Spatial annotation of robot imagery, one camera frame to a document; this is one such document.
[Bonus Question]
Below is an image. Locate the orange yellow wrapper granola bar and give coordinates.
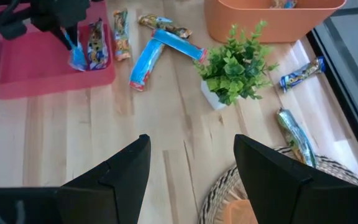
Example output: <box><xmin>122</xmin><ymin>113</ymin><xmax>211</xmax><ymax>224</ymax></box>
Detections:
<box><xmin>112</xmin><ymin>8</ymin><xmax>132</xmax><ymax>62</ymax></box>

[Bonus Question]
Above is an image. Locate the pink plastic bin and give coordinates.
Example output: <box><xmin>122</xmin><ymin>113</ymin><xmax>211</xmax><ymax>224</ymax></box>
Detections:
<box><xmin>0</xmin><ymin>0</ymin><xmax>117</xmax><ymax>100</ymax></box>

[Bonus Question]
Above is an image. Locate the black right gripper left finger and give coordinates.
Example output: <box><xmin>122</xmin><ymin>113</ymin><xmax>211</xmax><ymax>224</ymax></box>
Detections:
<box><xmin>0</xmin><ymin>133</ymin><xmax>152</xmax><ymax>224</ymax></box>

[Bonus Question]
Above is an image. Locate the light blue red granola bar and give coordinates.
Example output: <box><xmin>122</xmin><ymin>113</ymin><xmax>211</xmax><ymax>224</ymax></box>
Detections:
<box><xmin>128</xmin><ymin>39</ymin><xmax>167</xmax><ymax>92</ymax></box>
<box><xmin>151</xmin><ymin>28</ymin><xmax>209</xmax><ymax>64</ymax></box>

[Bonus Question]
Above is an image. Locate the blue orange nut granola bar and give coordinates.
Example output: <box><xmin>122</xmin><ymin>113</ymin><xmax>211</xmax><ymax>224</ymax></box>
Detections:
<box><xmin>270</xmin><ymin>0</ymin><xmax>298</xmax><ymax>9</ymax></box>

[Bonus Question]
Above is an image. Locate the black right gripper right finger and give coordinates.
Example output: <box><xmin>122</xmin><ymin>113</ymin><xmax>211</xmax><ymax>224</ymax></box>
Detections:
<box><xmin>232</xmin><ymin>133</ymin><xmax>358</xmax><ymax>224</ymax></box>

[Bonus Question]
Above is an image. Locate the translucent orange plastic bin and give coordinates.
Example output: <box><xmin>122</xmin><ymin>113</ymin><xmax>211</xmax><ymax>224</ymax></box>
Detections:
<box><xmin>221</xmin><ymin>198</ymin><xmax>260</xmax><ymax>224</ymax></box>

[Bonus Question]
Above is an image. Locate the woven round mat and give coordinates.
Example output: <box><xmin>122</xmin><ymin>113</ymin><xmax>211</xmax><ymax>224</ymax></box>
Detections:
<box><xmin>197</xmin><ymin>146</ymin><xmax>358</xmax><ymax>224</ymax></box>

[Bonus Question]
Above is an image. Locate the light blue wrapper granola bar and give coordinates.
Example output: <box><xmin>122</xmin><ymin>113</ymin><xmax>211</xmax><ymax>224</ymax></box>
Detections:
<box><xmin>61</xmin><ymin>29</ymin><xmax>89</xmax><ymax>72</ymax></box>

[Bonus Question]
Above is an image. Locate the artificial green plant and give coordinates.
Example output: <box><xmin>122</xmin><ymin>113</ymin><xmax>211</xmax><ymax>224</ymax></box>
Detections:
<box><xmin>193</xmin><ymin>19</ymin><xmax>280</xmax><ymax>106</ymax></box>

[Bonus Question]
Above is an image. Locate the green blue wrapper granola bar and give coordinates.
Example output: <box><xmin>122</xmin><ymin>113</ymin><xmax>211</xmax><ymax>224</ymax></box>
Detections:
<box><xmin>275</xmin><ymin>107</ymin><xmax>319</xmax><ymax>169</ymax></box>

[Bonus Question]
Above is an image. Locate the white plant pot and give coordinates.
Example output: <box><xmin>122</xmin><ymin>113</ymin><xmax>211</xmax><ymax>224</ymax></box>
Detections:
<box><xmin>200</xmin><ymin>80</ymin><xmax>230</xmax><ymax>111</ymax></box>

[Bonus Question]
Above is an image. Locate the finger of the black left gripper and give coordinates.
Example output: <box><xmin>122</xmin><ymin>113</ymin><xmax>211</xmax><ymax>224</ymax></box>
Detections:
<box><xmin>49</xmin><ymin>27</ymin><xmax>73</xmax><ymax>52</ymax></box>
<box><xmin>65</xmin><ymin>24</ymin><xmax>80</xmax><ymax>48</ymax></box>

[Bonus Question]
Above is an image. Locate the dark blue yellow granola bar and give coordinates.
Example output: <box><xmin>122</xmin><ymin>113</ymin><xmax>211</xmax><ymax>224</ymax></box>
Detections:
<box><xmin>278</xmin><ymin>55</ymin><xmax>327</xmax><ymax>94</ymax></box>

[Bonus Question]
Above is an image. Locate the yellow brown wrapper granola bar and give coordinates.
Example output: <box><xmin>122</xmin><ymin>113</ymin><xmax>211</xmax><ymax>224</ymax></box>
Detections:
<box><xmin>137</xmin><ymin>13</ymin><xmax>193</xmax><ymax>40</ymax></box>

